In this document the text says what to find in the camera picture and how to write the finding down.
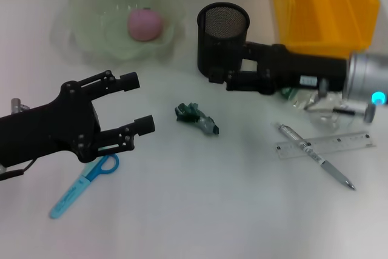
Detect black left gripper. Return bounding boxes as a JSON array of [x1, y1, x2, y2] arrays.
[[0, 80, 102, 163]]

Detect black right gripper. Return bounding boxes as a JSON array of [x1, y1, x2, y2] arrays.
[[207, 41, 348, 95]]

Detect green plastic wrapper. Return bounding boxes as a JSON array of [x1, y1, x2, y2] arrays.
[[175, 103, 221, 136]]

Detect pink peach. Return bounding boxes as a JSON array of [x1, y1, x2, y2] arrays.
[[127, 8, 164, 41]]

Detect clear green-label water bottle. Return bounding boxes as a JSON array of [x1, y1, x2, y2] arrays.
[[278, 87, 364, 130]]

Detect black mesh pen holder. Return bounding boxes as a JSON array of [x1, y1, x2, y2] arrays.
[[196, 2, 251, 76]]

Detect green translucent fruit bowl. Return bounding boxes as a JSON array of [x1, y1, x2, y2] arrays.
[[50, 0, 186, 67]]

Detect blue sheathed scissors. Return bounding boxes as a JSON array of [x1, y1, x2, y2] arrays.
[[49, 153, 120, 220]]

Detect clear grey ballpoint pen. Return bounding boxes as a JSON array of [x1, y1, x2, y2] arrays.
[[275, 122, 356, 191]]

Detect transparent plastic ruler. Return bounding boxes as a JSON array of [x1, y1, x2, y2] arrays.
[[275, 130, 376, 160]]

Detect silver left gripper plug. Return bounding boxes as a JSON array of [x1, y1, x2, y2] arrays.
[[11, 98, 30, 112]]

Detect yellow plastic bin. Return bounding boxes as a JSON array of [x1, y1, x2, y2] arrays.
[[272, 0, 381, 59]]

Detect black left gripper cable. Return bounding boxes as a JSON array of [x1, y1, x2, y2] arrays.
[[0, 158, 35, 181]]

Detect grey right gripper cable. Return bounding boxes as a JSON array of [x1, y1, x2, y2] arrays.
[[304, 79, 358, 117]]

